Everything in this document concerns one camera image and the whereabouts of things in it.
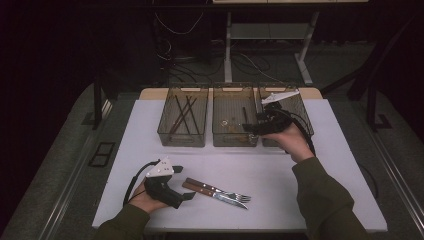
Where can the transparent grey plastic bin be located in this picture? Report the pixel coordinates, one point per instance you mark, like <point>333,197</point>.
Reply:
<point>233,141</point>
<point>183,140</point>

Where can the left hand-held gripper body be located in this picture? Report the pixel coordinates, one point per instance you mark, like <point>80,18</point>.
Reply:
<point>161,190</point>

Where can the black metal stand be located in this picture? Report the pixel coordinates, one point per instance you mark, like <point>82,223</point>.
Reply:
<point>97,106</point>
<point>371,110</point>

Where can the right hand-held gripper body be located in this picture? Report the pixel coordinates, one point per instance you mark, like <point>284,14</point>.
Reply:
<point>276,121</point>

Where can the person's left hand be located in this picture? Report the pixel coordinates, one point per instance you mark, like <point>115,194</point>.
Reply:
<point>141,201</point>

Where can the person's right hand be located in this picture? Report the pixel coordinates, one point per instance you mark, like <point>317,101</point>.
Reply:
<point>295,143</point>

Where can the metal floor rail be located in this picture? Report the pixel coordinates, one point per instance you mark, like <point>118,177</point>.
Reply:
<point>76,173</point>
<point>396,180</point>

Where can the white desk with metal legs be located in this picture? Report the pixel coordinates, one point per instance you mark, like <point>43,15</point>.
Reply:
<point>227,50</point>

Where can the light wooden board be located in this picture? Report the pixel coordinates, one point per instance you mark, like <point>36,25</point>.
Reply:
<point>150,94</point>

